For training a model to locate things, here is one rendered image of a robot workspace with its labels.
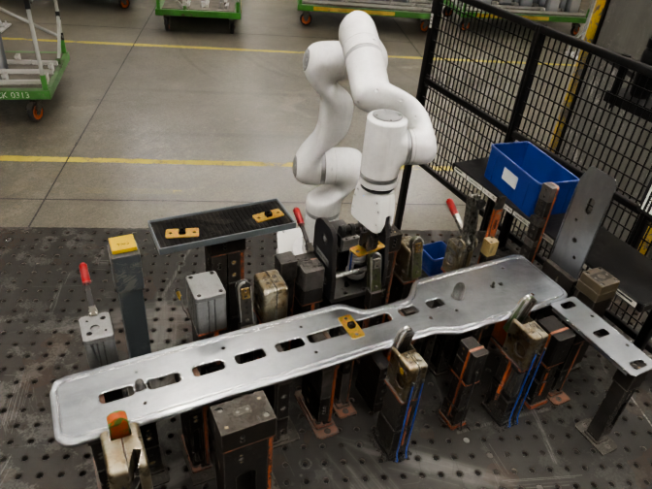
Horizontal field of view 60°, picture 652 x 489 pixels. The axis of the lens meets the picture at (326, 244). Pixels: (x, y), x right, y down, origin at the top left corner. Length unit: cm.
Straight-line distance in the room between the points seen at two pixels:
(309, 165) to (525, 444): 102
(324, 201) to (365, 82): 67
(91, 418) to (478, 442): 100
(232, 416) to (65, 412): 35
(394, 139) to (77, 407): 87
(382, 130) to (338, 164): 66
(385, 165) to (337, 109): 48
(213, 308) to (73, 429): 40
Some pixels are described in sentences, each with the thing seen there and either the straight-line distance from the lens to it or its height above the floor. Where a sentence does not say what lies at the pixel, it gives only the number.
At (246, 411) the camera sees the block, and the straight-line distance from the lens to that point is 125.
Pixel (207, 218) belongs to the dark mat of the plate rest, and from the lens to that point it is 157.
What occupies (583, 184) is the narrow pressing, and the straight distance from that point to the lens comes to 178.
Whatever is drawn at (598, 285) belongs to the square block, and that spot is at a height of 105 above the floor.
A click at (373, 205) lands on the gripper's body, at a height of 137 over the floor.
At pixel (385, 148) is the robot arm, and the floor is 151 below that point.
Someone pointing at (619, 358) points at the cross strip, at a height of 100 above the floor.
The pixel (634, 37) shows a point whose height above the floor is 123.
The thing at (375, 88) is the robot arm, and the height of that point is 158.
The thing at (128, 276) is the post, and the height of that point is 108.
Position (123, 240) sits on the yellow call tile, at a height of 116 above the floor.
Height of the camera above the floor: 201
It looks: 35 degrees down
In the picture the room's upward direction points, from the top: 5 degrees clockwise
